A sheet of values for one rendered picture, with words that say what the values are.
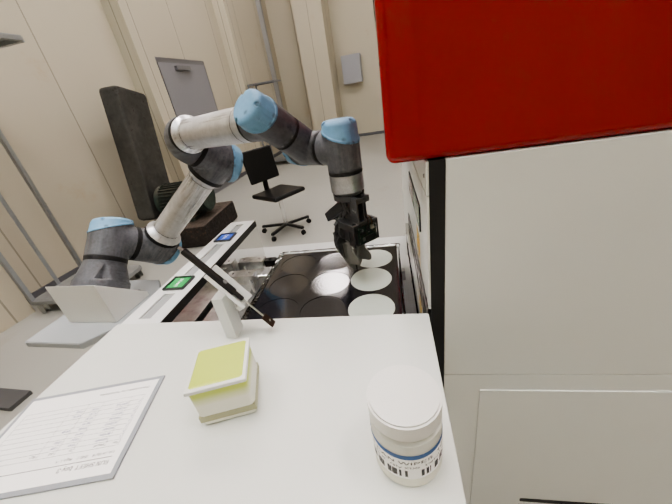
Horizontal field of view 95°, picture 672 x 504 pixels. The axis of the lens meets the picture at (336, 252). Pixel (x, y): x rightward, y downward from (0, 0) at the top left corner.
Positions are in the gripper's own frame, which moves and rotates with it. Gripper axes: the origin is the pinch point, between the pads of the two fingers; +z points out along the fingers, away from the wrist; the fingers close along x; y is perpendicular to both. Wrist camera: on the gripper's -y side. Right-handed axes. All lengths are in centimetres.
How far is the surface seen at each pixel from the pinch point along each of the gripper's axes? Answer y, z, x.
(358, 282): 5.8, 1.4, -3.2
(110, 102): -385, -67, -36
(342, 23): -755, -195, 549
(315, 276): -4.9, 1.5, -9.4
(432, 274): 31.1, -13.0, -5.6
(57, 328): -52, 10, -75
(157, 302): -14.8, -4.1, -45.1
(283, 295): -3.5, 1.6, -19.4
